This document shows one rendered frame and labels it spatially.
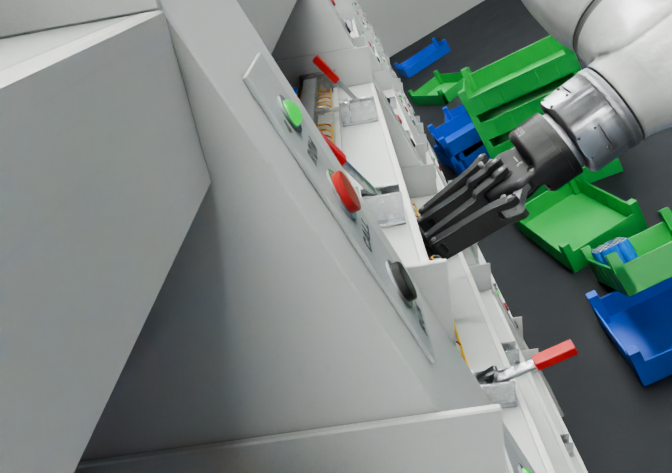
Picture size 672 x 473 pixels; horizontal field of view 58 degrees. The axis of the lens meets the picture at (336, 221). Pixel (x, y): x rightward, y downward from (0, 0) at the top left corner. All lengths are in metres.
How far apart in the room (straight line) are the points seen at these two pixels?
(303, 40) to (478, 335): 0.46
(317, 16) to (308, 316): 0.70
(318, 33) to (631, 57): 0.41
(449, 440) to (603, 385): 1.06
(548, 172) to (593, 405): 0.70
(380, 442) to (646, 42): 0.49
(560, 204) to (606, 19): 1.17
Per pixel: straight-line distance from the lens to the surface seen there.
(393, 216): 0.44
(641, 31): 0.63
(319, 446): 0.21
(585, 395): 1.26
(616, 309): 1.38
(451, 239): 0.61
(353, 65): 0.86
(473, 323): 0.64
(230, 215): 0.17
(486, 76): 1.89
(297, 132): 0.20
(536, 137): 0.62
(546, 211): 1.78
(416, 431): 0.21
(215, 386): 0.20
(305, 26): 0.86
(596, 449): 1.19
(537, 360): 0.54
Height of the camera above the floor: 0.91
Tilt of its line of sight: 22 degrees down
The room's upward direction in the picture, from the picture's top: 34 degrees counter-clockwise
